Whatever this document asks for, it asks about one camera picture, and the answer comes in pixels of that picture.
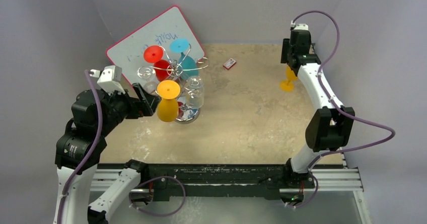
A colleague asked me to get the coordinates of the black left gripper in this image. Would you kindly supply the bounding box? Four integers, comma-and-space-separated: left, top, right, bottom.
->
98, 82, 161, 134

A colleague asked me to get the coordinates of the yellow wine glass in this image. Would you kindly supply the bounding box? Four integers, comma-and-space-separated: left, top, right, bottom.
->
279, 66, 298, 92
157, 80, 181, 122

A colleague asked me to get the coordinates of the clear wine glass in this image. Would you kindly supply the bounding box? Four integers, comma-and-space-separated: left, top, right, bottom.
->
136, 66, 159, 96

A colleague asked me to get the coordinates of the clear glass tumbler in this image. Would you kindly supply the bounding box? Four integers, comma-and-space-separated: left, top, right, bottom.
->
184, 76, 204, 109

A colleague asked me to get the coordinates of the red plastic wine glass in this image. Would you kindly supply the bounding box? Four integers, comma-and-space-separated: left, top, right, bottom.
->
143, 45, 173, 82

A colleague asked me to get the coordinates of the teal plastic wine glass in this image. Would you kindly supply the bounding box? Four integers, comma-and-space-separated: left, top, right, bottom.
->
170, 38, 199, 80

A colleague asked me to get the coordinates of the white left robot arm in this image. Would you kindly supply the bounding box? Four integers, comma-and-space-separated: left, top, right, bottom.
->
54, 84, 160, 223

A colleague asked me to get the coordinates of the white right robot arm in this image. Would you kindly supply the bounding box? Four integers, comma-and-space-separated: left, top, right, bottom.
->
280, 24, 355, 187

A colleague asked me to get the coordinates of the chrome wine glass rack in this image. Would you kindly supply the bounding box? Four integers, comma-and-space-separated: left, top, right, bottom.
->
149, 47, 209, 124

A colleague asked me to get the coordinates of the red-framed whiteboard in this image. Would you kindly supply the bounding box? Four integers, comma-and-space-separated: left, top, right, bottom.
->
106, 6, 205, 84

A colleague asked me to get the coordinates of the small red white box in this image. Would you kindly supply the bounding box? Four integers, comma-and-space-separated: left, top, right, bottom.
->
223, 58, 237, 70

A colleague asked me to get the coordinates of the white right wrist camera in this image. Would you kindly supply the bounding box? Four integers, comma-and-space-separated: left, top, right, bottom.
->
290, 21, 309, 31

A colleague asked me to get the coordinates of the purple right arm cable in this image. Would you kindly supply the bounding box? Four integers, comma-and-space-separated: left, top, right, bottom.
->
292, 10, 396, 170

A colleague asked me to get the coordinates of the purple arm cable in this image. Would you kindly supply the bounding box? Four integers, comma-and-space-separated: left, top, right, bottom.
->
292, 10, 396, 170
56, 69, 104, 224

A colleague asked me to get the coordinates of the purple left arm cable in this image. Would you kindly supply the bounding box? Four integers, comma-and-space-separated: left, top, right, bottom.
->
56, 69, 104, 224

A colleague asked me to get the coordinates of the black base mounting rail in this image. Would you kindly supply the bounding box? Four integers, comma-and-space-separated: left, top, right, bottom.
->
72, 163, 363, 203

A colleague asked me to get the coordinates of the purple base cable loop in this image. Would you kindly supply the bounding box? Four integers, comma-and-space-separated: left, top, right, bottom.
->
128, 176, 186, 217

